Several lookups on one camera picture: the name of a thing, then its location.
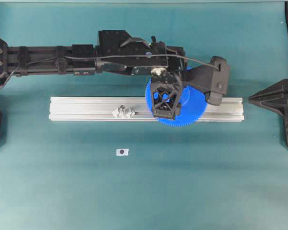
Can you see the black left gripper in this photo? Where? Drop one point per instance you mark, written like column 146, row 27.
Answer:
column 165, row 93

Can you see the silver aluminium extrusion rail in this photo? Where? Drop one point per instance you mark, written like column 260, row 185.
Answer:
column 113, row 109

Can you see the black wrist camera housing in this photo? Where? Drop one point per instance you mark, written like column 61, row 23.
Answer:
column 211, row 80

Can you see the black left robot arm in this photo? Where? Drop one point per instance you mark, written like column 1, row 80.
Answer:
column 116, row 52

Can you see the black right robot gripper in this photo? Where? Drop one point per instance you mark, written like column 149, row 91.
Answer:
column 274, row 99

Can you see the large blue plastic gear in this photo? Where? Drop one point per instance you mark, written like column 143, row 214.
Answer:
column 193, row 104

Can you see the white bracket below lower shaft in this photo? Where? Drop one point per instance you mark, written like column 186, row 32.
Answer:
column 129, row 113

